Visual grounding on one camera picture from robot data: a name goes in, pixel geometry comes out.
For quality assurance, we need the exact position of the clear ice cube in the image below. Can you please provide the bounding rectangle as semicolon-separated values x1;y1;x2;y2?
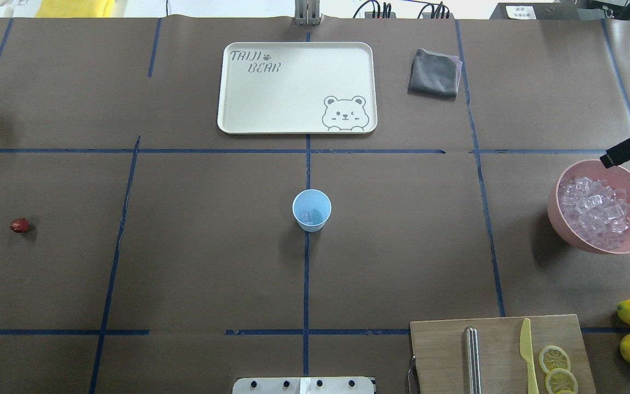
299;211;317;226

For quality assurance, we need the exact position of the pile of ice cubes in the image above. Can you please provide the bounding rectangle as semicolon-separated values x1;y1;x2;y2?
557;176;630;250

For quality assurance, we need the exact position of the light blue cup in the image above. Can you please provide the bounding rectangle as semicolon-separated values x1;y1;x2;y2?
292;189;332;233

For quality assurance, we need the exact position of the pink bowl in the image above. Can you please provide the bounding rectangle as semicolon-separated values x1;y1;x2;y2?
546;159;630;255

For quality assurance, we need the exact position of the grey folded cloth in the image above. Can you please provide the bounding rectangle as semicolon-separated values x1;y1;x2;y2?
408;48;463;99

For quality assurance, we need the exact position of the yellow plastic knife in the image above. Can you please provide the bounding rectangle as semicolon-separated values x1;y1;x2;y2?
518;318;539;394

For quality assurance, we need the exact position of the lemon slice upper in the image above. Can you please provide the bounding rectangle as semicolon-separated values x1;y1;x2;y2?
538;346;571;374

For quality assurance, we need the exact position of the lemon slice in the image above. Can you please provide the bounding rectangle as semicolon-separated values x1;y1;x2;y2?
538;346;571;374
544;368;579;393

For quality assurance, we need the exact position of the lemon slice lower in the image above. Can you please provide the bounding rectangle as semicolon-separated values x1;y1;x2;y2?
544;368;579;393

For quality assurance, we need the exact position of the steel knife sharpener rod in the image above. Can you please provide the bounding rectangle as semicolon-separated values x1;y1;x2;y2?
464;326;482;393

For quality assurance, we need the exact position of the wooden cutting board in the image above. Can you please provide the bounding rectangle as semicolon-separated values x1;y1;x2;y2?
410;314;597;393

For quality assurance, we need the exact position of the cream bear tray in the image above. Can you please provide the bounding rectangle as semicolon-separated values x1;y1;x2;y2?
217;42;378;135

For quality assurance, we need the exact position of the yellow cloth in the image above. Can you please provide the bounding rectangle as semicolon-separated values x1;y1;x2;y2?
35;0;115;18

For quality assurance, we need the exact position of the red strawberry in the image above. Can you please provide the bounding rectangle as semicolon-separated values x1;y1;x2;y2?
9;218;31;234

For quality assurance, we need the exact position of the aluminium frame post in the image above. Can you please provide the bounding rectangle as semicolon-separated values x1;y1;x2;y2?
294;0;322;26

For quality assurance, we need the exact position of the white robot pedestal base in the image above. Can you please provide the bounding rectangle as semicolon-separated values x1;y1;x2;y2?
232;376;377;393

